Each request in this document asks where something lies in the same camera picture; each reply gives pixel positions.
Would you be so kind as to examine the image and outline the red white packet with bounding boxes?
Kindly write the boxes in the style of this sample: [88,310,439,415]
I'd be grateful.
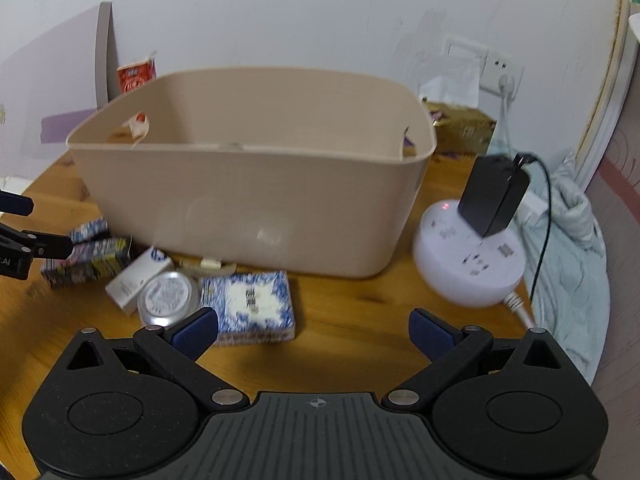
[122,112,151,149]

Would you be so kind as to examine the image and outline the gold cardboard box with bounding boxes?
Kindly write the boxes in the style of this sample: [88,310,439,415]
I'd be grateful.
[422,99,497,157]

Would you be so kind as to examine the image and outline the white power strip cable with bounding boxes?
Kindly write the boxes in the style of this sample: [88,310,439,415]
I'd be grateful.
[502,292,539,329]

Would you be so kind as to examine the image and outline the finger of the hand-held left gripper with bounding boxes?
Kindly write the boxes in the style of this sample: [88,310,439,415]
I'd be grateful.
[0,229,75,262]
[0,190,35,216]

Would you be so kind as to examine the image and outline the round white power strip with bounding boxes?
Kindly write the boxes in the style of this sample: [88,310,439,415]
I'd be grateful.
[412,198,526,310]

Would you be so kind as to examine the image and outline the white plug cable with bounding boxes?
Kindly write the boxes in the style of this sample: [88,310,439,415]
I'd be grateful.
[492,95,517,162]

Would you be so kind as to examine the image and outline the red white carton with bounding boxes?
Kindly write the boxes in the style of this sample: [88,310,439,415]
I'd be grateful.
[116,54,159,96]

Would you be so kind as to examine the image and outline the round silver tin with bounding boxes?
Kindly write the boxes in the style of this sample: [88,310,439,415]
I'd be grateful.
[137,269,202,326]

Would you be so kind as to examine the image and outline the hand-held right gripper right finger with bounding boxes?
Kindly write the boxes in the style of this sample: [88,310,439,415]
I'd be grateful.
[382,308,576,409]

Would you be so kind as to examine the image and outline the black power adapter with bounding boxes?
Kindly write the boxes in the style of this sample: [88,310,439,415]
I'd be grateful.
[458,153,531,238]

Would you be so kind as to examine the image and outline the white wall switch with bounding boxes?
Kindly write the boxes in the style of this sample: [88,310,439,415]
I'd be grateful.
[442,34,489,69]

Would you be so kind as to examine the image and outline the small floral patterned box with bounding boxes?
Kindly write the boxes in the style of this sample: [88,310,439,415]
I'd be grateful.
[70,217,111,244]
[40,237,132,290]

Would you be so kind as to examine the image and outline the white wall socket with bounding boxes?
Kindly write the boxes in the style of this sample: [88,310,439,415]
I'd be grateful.
[481,52,524,99]

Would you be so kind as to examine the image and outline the white plastic bag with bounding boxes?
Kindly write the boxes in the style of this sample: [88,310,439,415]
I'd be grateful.
[417,57,484,109]

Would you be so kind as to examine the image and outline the beige plastic storage bin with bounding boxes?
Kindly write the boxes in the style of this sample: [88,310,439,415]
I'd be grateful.
[66,66,439,281]

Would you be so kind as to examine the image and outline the blue white patterned tissue pack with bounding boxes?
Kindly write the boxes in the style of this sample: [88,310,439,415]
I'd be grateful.
[199,269,296,346]

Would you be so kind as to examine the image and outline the black adapter cable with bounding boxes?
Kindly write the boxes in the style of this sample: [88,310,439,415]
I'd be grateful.
[515,152,554,302]

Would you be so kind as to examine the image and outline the light blue quilted blanket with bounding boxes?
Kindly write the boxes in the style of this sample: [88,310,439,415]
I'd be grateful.
[487,150,609,387]

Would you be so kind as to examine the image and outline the white tube box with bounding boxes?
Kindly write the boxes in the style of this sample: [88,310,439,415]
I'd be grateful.
[104,246,174,316]

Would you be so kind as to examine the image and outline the white door frame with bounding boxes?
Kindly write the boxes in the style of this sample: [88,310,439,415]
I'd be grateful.
[572,0,640,197]

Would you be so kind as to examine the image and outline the purple orange packet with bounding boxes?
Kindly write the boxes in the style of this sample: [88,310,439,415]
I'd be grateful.
[400,127,419,161]

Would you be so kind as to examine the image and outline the pale purple panel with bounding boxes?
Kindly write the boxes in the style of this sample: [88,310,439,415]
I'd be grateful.
[0,1,119,181]

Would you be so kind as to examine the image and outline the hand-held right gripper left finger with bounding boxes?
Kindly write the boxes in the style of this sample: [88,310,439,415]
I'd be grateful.
[62,307,251,409]

